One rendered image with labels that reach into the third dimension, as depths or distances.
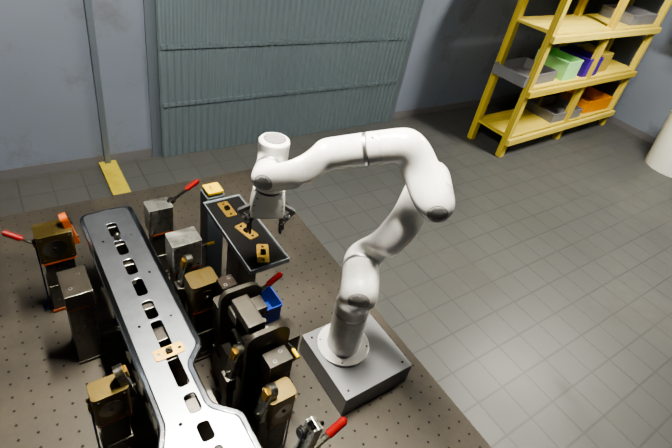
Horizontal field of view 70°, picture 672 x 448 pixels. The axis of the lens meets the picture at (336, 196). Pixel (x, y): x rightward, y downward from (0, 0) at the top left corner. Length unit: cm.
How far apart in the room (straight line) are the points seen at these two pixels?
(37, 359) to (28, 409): 18
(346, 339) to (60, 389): 93
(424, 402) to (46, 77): 302
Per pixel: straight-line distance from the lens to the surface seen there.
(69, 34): 363
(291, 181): 121
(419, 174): 124
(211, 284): 157
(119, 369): 137
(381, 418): 181
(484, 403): 289
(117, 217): 195
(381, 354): 182
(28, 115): 382
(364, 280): 144
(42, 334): 201
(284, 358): 135
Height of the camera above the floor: 222
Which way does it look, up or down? 35 degrees down
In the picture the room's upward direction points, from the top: 12 degrees clockwise
